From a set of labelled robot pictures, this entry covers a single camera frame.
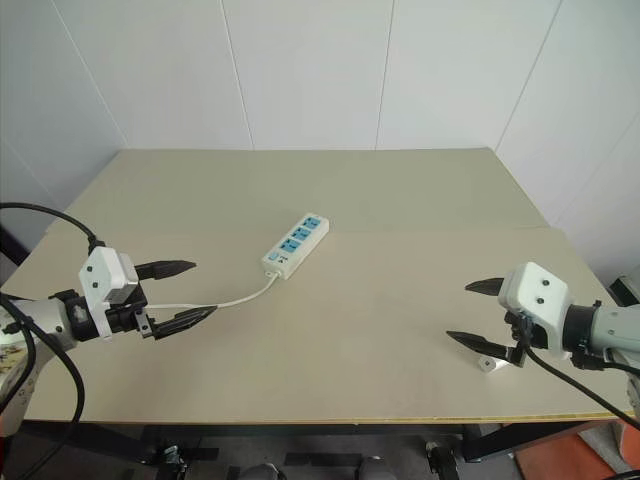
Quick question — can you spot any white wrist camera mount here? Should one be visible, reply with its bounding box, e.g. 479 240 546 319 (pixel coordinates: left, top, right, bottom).
78 246 139 341
497 261 574 361

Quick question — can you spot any black table caster wheel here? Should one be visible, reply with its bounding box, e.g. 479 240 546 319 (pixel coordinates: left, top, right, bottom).
157 442 192 480
424 437 464 480

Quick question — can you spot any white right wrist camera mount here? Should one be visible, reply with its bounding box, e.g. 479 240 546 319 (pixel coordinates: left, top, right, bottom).
497 261 574 361

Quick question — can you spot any white power strip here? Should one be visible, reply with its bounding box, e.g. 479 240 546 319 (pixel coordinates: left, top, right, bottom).
261 211 331 281

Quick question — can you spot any white power cable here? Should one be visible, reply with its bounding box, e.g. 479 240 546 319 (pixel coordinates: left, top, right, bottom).
144 272 279 311

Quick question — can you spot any dark object beside table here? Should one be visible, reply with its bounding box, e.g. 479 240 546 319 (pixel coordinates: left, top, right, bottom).
607 274 640 308

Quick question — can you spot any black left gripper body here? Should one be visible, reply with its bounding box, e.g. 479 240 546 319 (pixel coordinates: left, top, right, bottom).
104 283 157 342

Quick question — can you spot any black metal table frame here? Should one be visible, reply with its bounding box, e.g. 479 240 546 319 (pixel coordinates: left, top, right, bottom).
19 419 621 466

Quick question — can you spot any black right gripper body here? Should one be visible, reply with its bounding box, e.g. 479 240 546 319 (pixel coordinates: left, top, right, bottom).
502 309 549 369

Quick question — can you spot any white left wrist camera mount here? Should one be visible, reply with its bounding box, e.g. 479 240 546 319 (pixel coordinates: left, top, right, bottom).
78 246 139 341

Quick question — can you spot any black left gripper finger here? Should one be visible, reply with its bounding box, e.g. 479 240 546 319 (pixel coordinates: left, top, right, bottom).
153 306 219 342
132 259 198 282

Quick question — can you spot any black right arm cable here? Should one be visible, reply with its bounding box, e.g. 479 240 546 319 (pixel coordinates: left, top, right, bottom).
517 312 640 432

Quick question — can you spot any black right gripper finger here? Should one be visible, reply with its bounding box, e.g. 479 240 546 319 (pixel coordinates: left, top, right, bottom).
445 329 512 361
464 276 507 300

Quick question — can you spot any dark rounded shape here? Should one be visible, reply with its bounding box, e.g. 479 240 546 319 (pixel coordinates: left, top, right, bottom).
239 462 281 480
352 454 396 480

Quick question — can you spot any small white plug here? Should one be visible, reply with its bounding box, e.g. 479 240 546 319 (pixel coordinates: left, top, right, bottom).
474 355 512 375

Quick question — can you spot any orange floor mat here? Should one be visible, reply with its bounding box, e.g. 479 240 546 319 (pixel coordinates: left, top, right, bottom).
514 419 640 480

